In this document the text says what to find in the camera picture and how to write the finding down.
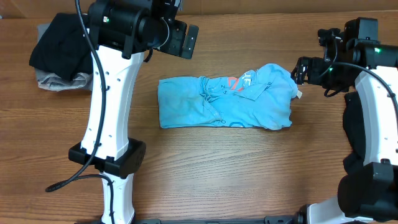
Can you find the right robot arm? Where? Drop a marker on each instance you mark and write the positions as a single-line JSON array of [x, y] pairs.
[[357, 64]]

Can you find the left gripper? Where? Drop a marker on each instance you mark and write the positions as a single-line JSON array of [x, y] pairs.
[[173, 45]]

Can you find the folded grey garment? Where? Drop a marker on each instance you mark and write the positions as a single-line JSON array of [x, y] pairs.
[[53, 82]]

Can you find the folded black garment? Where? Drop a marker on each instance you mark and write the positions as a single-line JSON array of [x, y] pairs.
[[62, 49]]

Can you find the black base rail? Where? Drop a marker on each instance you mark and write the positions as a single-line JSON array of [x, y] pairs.
[[287, 219]]

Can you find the black garment on right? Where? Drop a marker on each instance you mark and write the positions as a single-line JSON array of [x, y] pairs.
[[353, 122]]

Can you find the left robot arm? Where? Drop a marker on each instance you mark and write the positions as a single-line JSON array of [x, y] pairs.
[[124, 35]]

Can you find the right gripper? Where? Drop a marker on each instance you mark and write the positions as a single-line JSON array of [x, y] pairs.
[[314, 65]]

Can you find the light blue t-shirt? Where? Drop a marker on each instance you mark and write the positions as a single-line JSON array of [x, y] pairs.
[[258, 98]]

